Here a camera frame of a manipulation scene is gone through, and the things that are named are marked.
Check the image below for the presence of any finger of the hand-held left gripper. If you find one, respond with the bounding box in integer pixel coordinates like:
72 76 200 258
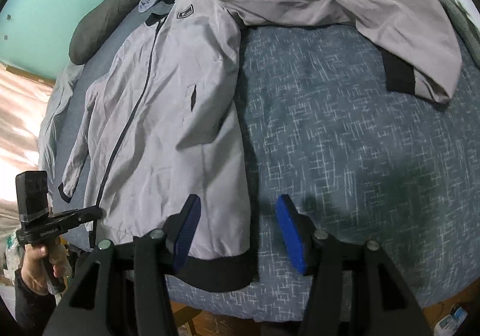
50 206 104 227

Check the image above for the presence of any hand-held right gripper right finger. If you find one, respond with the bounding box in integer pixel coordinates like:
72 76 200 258
275 194 432 336

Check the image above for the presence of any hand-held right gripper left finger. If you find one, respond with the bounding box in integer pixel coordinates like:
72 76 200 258
45 193 202 336

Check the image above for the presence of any grey jacket with black trim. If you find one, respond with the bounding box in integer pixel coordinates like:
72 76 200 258
58 0 463 282

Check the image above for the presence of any person's left forearm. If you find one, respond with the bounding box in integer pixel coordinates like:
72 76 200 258
13 268 57 335

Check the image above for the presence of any person's left hand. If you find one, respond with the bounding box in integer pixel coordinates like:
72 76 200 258
20 238 73 295

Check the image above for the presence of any clear plastic bag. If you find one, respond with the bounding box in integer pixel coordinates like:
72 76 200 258
4 229 32 282

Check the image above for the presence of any pink curtain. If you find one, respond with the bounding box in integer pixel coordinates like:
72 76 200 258
0 62 61 235

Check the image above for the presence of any light grey blanket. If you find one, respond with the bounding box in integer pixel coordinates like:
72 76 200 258
37 62 85 190

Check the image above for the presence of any white bottle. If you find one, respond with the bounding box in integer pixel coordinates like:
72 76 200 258
437 304 469 336

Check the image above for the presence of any dark grey long pillow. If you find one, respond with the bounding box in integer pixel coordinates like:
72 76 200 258
68 0 188 66

